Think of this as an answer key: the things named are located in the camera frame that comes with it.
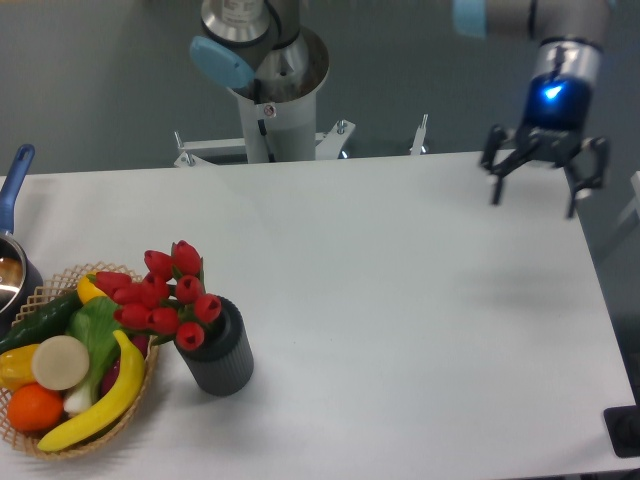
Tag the beige round disc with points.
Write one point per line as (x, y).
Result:
(60, 363)

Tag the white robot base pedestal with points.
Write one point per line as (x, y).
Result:
(278, 109)

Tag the green bok choy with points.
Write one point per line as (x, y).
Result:
(93, 325)

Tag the yellow squash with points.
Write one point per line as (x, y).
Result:
(87, 290)

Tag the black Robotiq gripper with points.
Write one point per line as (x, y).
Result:
(551, 131)

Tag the purple red vegetable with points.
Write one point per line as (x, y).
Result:
(110, 377)

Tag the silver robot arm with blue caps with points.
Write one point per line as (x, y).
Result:
(260, 52)

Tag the dark grey ribbed vase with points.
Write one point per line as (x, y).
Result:
(224, 364)

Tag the red tulip bouquet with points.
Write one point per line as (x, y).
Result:
(170, 303)

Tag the orange fruit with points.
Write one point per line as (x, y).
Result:
(33, 408)

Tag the green cucumber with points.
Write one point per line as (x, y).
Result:
(49, 320)

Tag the black device at table edge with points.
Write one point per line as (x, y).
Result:
(623, 429)

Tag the yellow bell pepper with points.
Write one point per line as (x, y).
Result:
(16, 370)

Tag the woven wicker basket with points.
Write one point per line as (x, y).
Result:
(59, 285)

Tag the yellow banana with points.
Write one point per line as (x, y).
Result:
(109, 408)

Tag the blue handled saucepan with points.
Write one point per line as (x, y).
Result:
(19, 277)

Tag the white metal mounting frame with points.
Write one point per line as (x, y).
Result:
(220, 147)

